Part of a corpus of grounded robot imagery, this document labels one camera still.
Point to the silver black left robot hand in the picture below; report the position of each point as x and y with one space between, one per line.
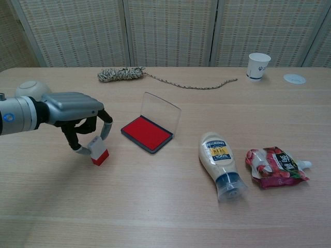
69 106

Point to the red and white stamp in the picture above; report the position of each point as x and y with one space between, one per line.
99 155

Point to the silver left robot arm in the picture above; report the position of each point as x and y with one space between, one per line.
18 116

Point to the red ink pad clear lid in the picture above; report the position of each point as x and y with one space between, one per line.
146 133

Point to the beige upturned bowl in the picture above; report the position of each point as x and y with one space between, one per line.
28 87

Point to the woven folding screen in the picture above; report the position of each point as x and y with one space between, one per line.
168 31

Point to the mayonnaise squeeze bottle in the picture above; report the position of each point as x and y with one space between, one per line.
216 155

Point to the white paper cup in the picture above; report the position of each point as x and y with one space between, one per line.
257 68

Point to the red spouted food pouch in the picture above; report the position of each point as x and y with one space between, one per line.
274 168

